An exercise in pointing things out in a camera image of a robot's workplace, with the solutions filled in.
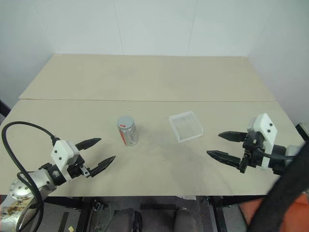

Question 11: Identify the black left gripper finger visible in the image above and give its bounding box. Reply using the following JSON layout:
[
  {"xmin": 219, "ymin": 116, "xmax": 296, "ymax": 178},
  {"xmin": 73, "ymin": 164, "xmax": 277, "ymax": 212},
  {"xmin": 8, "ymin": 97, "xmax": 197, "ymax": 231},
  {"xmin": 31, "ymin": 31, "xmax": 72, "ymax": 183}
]
[
  {"xmin": 75, "ymin": 138, "xmax": 102, "ymax": 152},
  {"xmin": 89, "ymin": 155, "xmax": 117, "ymax": 178}
]

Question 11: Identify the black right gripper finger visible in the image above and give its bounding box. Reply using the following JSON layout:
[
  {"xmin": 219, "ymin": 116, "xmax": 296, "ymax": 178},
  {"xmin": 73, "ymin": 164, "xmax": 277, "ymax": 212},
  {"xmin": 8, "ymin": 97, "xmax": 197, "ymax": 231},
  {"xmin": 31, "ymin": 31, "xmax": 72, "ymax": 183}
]
[
  {"xmin": 217, "ymin": 131, "xmax": 250, "ymax": 143},
  {"xmin": 206, "ymin": 150, "xmax": 244, "ymax": 169}
]

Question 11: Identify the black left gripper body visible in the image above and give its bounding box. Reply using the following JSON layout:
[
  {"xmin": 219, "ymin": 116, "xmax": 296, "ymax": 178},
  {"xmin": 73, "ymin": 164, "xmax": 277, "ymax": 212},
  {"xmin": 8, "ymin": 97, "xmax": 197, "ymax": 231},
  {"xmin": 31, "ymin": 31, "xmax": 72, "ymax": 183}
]
[{"xmin": 66, "ymin": 154, "xmax": 92, "ymax": 179}]

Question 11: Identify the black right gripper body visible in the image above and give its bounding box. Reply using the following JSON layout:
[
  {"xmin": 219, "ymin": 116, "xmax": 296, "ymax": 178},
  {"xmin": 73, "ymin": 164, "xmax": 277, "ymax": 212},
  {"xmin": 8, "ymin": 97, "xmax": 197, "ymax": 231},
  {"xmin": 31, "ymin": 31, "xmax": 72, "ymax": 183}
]
[{"xmin": 239, "ymin": 132, "xmax": 266, "ymax": 174}]

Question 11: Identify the white plastic bottle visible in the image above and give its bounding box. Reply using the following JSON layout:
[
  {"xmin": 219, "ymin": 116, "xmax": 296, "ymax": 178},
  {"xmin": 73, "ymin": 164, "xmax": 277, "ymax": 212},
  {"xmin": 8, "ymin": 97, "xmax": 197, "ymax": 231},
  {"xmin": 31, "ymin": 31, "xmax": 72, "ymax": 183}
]
[{"xmin": 117, "ymin": 123, "xmax": 140, "ymax": 147}]

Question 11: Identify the clear square plastic container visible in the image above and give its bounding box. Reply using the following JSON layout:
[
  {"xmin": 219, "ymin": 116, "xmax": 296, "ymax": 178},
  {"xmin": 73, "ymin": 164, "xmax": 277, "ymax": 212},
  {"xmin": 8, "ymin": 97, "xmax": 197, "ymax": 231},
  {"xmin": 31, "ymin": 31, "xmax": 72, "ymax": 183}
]
[{"xmin": 169, "ymin": 110, "xmax": 204, "ymax": 144}]

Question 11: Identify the beige table cover sheet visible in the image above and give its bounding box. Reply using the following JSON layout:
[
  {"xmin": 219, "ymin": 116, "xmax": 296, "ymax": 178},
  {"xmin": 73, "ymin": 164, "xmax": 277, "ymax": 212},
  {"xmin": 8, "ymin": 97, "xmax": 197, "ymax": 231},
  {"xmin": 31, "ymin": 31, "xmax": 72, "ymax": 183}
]
[
  {"xmin": 18, "ymin": 53, "xmax": 278, "ymax": 102},
  {"xmin": 0, "ymin": 99, "xmax": 305, "ymax": 198}
]

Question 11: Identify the black floor tape strip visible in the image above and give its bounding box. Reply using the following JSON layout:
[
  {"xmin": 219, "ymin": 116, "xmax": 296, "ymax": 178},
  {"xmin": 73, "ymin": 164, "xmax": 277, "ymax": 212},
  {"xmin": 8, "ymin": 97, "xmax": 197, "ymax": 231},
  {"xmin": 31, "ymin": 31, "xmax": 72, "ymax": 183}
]
[{"xmin": 60, "ymin": 212, "xmax": 70, "ymax": 232}]

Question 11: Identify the black silver object beside table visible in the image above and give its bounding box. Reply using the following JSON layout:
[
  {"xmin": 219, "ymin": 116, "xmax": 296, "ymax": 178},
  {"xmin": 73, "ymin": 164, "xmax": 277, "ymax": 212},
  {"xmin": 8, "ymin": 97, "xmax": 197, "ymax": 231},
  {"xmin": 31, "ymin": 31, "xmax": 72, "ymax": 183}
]
[{"xmin": 295, "ymin": 122, "xmax": 309, "ymax": 141}]

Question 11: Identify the orange object under table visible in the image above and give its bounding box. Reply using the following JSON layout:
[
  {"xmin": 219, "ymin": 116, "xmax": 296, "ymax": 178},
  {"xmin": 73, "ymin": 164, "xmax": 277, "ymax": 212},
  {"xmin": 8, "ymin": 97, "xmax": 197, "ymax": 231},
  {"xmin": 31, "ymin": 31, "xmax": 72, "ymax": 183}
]
[{"xmin": 238, "ymin": 192, "xmax": 309, "ymax": 232}]

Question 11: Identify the dark grey rounded shape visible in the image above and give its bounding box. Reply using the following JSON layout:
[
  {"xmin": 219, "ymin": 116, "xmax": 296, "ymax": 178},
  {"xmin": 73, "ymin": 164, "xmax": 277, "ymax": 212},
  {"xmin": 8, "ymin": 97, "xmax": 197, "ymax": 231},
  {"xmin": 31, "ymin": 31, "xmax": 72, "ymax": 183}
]
[{"xmin": 173, "ymin": 207, "xmax": 197, "ymax": 232}]

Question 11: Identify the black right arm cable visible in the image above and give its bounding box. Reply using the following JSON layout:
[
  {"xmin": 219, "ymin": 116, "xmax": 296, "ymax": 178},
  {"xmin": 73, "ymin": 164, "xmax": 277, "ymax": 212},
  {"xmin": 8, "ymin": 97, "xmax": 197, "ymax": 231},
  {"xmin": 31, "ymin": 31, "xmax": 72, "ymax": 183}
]
[{"xmin": 253, "ymin": 145, "xmax": 298, "ymax": 160}]

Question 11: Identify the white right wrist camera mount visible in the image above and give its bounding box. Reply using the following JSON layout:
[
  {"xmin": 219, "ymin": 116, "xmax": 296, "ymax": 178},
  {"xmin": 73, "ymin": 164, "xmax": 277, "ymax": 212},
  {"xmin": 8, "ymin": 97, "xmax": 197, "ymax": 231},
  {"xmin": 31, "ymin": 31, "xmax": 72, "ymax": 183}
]
[{"xmin": 246, "ymin": 113, "xmax": 279, "ymax": 171}]

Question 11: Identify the thick black braided cable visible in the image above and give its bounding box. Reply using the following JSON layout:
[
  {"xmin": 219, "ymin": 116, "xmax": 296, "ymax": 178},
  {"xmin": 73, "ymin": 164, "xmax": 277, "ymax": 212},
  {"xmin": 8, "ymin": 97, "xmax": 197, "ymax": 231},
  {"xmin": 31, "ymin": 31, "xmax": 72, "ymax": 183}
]
[{"xmin": 248, "ymin": 139, "xmax": 309, "ymax": 232}]

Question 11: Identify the black metal table frame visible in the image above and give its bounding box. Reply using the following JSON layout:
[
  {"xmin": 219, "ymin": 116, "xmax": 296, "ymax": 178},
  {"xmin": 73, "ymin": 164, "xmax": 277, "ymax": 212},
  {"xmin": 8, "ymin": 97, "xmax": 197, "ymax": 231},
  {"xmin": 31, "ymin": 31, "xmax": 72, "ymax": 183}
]
[{"xmin": 44, "ymin": 194, "xmax": 267, "ymax": 232}]

